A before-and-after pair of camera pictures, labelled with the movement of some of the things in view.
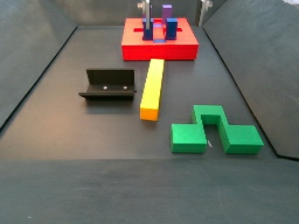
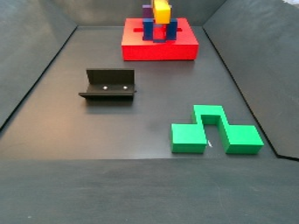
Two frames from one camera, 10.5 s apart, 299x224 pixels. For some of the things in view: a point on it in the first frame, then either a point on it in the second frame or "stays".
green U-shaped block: [241, 138] stays
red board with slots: [183, 48] stays
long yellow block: [151, 100] to [163, 11]
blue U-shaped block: [171, 32] stays
